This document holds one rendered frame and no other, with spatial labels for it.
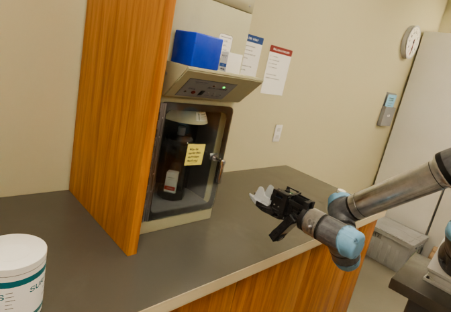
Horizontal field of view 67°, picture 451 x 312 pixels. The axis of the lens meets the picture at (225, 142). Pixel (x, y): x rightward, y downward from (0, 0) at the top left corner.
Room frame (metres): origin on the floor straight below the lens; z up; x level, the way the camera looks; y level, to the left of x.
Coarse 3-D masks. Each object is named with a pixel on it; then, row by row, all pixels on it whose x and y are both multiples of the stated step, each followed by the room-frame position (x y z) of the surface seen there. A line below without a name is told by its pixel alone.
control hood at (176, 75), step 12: (168, 72) 0.97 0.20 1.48; (180, 72) 0.93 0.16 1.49; (192, 72) 0.93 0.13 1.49; (204, 72) 0.96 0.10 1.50; (216, 72) 0.99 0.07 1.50; (228, 72) 1.04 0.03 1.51; (168, 84) 0.96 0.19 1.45; (180, 84) 0.96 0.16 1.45; (240, 84) 1.09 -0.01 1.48; (252, 84) 1.12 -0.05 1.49; (180, 96) 1.01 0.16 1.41; (228, 96) 1.13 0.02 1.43; (240, 96) 1.17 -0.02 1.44
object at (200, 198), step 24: (168, 120) 1.02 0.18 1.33; (192, 120) 1.08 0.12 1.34; (216, 120) 1.16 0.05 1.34; (168, 144) 1.03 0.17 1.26; (216, 144) 1.17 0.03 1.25; (168, 168) 1.04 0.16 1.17; (192, 168) 1.11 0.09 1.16; (216, 168) 1.19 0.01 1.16; (168, 192) 1.05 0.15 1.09; (192, 192) 1.12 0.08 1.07; (216, 192) 1.21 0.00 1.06; (168, 216) 1.06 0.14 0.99
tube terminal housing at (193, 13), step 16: (192, 0) 1.04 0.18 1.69; (208, 0) 1.08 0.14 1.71; (176, 16) 1.01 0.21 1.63; (192, 16) 1.05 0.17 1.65; (208, 16) 1.09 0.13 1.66; (224, 16) 1.13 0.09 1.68; (240, 16) 1.18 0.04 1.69; (208, 32) 1.10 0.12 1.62; (224, 32) 1.14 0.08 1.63; (240, 32) 1.19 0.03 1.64; (240, 48) 1.21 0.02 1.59; (144, 224) 1.01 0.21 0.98; (160, 224) 1.06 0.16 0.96; (176, 224) 1.11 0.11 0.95
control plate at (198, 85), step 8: (192, 80) 0.96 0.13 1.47; (200, 80) 0.98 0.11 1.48; (184, 88) 0.98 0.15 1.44; (192, 88) 1.00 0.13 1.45; (200, 88) 1.02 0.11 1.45; (208, 88) 1.04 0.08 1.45; (216, 88) 1.05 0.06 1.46; (224, 88) 1.07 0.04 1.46; (232, 88) 1.09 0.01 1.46; (192, 96) 1.04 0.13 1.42; (200, 96) 1.06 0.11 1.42; (208, 96) 1.08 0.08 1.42; (216, 96) 1.10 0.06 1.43; (224, 96) 1.12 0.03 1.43
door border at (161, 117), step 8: (160, 112) 0.99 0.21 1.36; (160, 120) 0.99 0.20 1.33; (160, 128) 1.00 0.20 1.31; (160, 136) 1.00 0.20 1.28; (152, 152) 0.98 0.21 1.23; (152, 168) 0.99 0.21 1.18; (152, 176) 1.00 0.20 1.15; (152, 184) 1.00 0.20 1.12; (144, 208) 0.99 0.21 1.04; (144, 216) 0.99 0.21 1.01
